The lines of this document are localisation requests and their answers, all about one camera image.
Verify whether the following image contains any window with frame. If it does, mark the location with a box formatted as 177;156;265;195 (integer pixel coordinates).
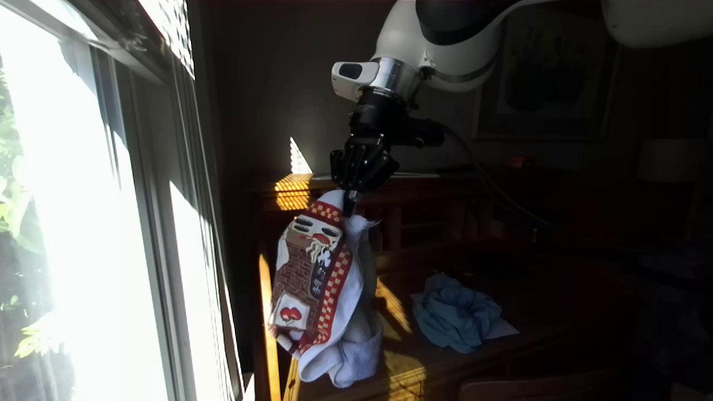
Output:
0;0;251;401

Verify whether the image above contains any blue cloth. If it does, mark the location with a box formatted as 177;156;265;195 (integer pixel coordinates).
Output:
410;271;505;355

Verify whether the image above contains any white and red towel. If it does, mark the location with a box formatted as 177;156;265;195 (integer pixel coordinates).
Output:
269;187;385;389

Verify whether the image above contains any window blind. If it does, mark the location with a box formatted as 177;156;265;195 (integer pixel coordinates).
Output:
131;0;198;83

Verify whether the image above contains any wooden desk with hutch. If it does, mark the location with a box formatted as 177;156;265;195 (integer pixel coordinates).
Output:
255;162;644;401

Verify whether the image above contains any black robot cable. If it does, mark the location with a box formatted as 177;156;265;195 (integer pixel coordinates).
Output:
439;119;574;252

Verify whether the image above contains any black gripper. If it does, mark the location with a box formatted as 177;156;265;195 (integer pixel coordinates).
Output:
328;86;410;214

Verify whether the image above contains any thin blind wand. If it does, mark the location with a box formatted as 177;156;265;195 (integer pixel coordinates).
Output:
172;68;247;392

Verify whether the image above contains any green tree foliage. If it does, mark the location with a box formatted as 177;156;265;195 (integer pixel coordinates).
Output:
0;74;76;401

